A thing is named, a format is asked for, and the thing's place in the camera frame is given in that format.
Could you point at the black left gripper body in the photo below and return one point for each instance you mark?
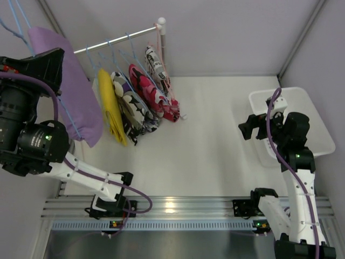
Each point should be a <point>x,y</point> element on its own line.
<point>43,69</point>

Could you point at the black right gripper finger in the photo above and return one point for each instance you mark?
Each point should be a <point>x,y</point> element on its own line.
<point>247,133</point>
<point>251,123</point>

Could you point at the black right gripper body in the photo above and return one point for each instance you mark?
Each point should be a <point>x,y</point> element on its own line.
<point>259,127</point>

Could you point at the purple trousers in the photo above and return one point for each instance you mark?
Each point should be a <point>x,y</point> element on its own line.
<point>78,106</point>

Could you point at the yellow trousers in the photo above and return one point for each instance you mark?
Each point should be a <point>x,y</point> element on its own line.
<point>110,107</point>

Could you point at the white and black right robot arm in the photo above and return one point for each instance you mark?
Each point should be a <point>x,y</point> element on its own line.
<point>297,229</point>

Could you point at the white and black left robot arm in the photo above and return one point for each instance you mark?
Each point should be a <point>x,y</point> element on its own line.
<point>34,141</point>

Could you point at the pink camouflage trousers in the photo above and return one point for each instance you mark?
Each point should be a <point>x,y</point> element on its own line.
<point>161,106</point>

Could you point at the grey black white camouflage trousers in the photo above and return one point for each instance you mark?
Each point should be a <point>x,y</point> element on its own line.
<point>136,116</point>

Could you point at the white black print trousers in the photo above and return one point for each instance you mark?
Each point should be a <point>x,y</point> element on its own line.
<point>156,70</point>

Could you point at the white plastic basket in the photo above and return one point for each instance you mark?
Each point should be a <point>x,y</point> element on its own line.
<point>318,141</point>

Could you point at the white and metal clothes rack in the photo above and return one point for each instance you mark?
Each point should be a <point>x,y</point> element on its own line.
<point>85,64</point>

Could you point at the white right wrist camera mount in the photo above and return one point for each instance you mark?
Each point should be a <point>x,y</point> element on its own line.
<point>279,105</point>

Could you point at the aluminium frame post left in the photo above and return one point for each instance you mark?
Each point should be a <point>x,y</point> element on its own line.
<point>54,22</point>

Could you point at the aluminium frame post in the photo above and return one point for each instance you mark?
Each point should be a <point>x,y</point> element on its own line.
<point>306,28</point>
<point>54,22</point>

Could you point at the pink wire hanger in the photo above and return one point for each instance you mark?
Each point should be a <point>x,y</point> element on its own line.
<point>159,47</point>

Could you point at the aluminium frame post right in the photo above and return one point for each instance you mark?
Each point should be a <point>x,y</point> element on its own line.
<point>306,28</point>

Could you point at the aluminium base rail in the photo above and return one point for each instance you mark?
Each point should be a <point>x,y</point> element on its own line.
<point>164,208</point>

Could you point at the grey slotted cable duct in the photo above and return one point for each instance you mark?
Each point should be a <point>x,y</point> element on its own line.
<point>156,225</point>

